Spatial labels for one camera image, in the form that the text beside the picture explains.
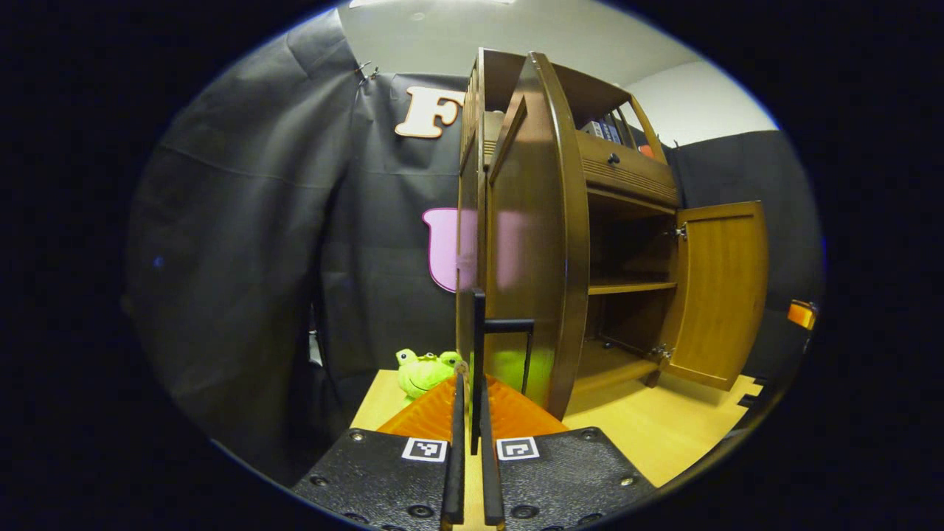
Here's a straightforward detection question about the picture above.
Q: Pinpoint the black backdrop cloth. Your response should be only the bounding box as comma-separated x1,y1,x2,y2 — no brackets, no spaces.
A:
122,9,825,487

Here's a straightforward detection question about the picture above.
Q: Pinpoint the wooden cabinet drawer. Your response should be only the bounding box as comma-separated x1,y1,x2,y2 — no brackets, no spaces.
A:
577,131,681,209

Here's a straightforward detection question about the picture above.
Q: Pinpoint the wooden double-door shoe cabinet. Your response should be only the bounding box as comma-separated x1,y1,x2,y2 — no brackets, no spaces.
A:
455,48,683,421

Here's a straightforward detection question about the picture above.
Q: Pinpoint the row of blue white books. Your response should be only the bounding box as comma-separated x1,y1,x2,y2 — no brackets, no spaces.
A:
583,117,624,145

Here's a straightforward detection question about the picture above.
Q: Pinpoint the wooden cabinet shelf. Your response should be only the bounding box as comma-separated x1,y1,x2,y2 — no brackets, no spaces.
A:
588,280,678,296

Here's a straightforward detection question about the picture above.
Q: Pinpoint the green frog plush toy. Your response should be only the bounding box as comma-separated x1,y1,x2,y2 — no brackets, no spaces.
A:
395,348,467,400

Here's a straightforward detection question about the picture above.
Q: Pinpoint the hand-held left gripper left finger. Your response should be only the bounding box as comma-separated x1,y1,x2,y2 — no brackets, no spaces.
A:
290,371,468,531

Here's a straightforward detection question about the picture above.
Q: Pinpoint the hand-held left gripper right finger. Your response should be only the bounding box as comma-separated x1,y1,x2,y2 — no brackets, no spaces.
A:
479,375,659,531

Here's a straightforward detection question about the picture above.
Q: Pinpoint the wooden shoe cabinet door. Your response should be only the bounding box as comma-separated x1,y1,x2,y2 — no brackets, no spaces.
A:
659,201,770,392
483,52,592,421

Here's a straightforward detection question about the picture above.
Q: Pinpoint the black door handle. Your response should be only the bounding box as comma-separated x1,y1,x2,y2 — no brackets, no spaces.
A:
471,289,535,456

